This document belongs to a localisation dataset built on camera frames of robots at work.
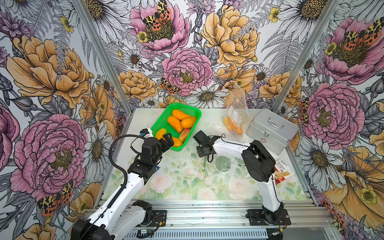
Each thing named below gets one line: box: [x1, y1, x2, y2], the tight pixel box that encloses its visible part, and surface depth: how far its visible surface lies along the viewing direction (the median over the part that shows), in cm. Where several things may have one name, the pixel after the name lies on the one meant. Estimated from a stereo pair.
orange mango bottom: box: [180, 116, 196, 129], surface depth 107 cm
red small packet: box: [274, 159, 295, 186], surface depth 87 cm
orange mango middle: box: [167, 116, 183, 133], surface depth 109 cm
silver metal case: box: [245, 108, 300, 156], surface depth 95 cm
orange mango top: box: [171, 109, 191, 121], surface depth 115 cm
